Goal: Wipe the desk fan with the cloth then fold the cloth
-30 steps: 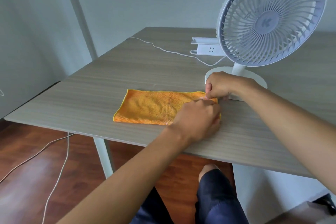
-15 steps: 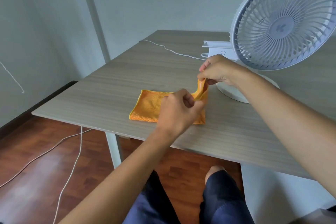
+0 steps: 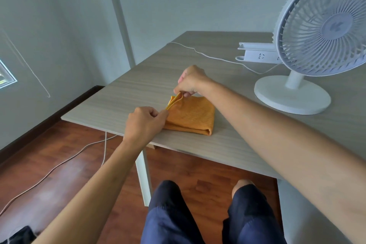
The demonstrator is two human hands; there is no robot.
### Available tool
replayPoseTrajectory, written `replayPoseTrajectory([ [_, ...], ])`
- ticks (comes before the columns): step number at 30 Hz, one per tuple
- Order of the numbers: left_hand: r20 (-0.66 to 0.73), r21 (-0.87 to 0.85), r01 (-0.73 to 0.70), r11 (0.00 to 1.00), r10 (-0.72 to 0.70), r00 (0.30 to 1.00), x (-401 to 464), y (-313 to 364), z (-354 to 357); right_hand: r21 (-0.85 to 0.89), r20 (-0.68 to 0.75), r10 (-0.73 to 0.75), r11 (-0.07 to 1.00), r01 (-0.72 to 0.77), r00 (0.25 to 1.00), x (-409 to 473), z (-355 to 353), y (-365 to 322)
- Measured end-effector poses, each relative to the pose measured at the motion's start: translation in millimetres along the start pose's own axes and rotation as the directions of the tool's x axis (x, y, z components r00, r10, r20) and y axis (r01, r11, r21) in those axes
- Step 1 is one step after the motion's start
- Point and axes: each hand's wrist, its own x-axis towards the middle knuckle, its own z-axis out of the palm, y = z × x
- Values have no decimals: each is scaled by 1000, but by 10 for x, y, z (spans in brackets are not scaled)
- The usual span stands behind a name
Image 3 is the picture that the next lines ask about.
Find thin white cable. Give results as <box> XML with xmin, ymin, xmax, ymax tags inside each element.
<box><xmin>100</xmin><ymin>132</ymin><xmax>108</xmax><ymax>167</ymax></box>

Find white floor cable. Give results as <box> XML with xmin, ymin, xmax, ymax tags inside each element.
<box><xmin>0</xmin><ymin>133</ymin><xmax>118</xmax><ymax>216</ymax></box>

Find white fan power cable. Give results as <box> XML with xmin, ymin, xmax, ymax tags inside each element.
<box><xmin>167</xmin><ymin>42</ymin><xmax>282</xmax><ymax>75</ymax></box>

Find person's left forearm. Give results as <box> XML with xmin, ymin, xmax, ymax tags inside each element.
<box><xmin>31</xmin><ymin>141</ymin><xmax>143</xmax><ymax>244</ymax></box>

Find person's right forearm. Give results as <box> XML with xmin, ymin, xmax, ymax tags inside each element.
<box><xmin>200</xmin><ymin>79</ymin><xmax>366</xmax><ymax>244</ymax></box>

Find person's right hand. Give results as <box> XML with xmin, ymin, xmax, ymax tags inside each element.
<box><xmin>173</xmin><ymin>65</ymin><xmax>214</xmax><ymax>98</ymax></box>

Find person's left hand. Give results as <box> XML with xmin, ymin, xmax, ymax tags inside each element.
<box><xmin>122</xmin><ymin>106</ymin><xmax>170</xmax><ymax>150</ymax></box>

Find white vertical pipe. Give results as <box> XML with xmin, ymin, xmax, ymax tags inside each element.
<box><xmin>102</xmin><ymin>0</ymin><xmax>136</xmax><ymax>69</ymax></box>

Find black bag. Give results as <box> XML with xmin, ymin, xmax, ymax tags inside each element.
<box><xmin>0</xmin><ymin>225</ymin><xmax>38</xmax><ymax>244</ymax></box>

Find white fan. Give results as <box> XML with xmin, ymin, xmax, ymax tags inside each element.
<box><xmin>254</xmin><ymin>0</ymin><xmax>366</xmax><ymax>116</ymax></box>

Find person's dark shorts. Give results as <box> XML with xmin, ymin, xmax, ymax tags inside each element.
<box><xmin>140</xmin><ymin>180</ymin><xmax>288</xmax><ymax>244</ymax></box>

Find white desk leg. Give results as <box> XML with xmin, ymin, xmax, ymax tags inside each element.
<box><xmin>134</xmin><ymin>148</ymin><xmax>154</xmax><ymax>207</ymax></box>

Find window with blind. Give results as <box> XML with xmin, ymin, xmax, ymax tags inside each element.
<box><xmin>0</xmin><ymin>59</ymin><xmax>18</xmax><ymax>90</ymax></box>

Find white desk socket tray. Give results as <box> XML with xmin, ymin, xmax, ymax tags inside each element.
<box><xmin>235</xmin><ymin>42</ymin><xmax>284</xmax><ymax>63</ymax></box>

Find orange microfiber cloth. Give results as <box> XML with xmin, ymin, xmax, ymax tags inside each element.
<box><xmin>163</xmin><ymin>91</ymin><xmax>215</xmax><ymax>136</ymax></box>

